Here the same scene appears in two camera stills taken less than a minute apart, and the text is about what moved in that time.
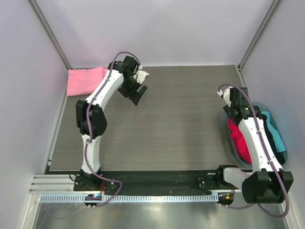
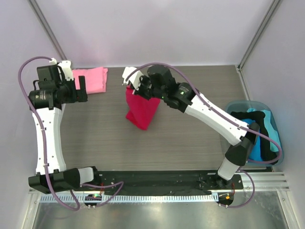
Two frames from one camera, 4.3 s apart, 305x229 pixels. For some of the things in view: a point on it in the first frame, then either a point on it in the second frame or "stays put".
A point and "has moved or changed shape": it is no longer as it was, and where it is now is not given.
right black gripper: [231, 112] -> [144, 89]
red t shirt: [237, 135] has moved or changed shape
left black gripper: [131, 92] -> [81, 88]
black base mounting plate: [153, 181] stays put
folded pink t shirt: [82, 81] stays put
